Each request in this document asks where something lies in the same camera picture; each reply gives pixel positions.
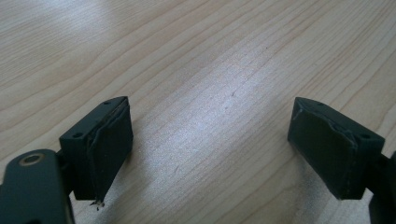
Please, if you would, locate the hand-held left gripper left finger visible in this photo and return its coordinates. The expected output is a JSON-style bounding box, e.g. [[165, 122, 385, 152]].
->
[[58, 95, 134, 203]]

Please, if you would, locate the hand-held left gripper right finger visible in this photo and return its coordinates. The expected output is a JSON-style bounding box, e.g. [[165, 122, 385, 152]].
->
[[287, 96, 386, 201]]

